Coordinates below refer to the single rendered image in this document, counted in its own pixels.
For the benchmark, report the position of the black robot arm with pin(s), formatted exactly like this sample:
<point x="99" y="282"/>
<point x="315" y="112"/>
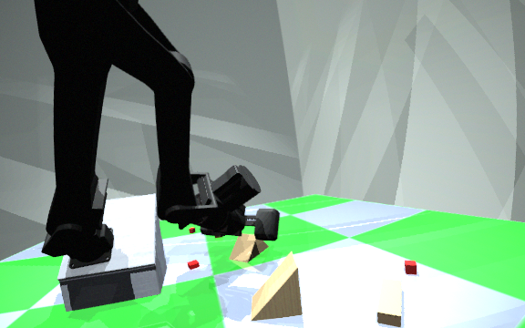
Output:
<point x="83" y="38"/>

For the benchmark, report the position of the light brown wooden block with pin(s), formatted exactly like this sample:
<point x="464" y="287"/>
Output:
<point x="247" y="247"/>

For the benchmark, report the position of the tan triangular wooden block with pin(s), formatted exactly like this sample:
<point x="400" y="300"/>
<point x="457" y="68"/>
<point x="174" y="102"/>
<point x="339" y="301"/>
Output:
<point x="280" y="295"/>

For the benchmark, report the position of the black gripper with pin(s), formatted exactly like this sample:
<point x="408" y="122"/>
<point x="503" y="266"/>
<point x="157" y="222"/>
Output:
<point x="265" y="222"/>

